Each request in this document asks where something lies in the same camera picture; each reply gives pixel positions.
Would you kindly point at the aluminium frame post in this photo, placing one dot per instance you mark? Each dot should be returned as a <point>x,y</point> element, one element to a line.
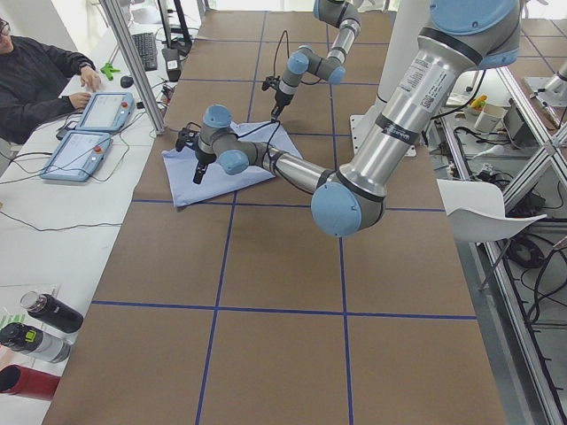
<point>130,54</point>

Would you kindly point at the blue teach pendant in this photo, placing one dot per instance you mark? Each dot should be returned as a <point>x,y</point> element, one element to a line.
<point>106,112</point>
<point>77,156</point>

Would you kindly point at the blue tape line crosswise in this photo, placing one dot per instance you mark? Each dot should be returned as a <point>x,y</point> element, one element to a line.
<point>234,309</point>

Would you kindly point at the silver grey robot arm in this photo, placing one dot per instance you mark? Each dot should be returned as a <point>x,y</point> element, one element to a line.
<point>456,37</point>
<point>341,15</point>

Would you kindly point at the white plastic chair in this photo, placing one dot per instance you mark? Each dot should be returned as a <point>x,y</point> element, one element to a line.
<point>476,211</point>

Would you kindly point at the seated person in black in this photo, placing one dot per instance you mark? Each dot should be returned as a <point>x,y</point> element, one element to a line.
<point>39,83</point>

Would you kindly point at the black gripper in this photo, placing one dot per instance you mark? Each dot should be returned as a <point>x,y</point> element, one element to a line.
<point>204,157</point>
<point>281,97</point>

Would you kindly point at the red bottle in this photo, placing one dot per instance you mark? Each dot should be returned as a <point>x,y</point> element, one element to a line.
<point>28,383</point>

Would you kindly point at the grey black thermos bottle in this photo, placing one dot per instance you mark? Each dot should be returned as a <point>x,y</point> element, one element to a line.
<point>34,342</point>

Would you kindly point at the light blue striped shirt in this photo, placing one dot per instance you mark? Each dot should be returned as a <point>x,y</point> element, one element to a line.
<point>181,166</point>

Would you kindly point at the near blue teach pendant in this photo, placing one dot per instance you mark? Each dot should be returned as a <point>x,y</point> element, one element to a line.
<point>77,156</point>

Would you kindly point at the black keyboard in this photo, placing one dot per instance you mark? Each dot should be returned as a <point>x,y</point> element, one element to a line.
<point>147,50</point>

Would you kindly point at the far blue teach pendant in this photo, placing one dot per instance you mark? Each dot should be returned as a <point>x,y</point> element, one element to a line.
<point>106,112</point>

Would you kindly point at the black computer mouse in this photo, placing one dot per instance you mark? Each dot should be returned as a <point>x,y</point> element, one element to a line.
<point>126,81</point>

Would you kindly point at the green plastic toy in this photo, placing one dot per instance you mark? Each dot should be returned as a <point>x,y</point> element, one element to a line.
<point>108,70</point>

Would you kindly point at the black water bottle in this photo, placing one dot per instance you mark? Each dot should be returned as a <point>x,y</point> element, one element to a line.
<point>51,311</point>

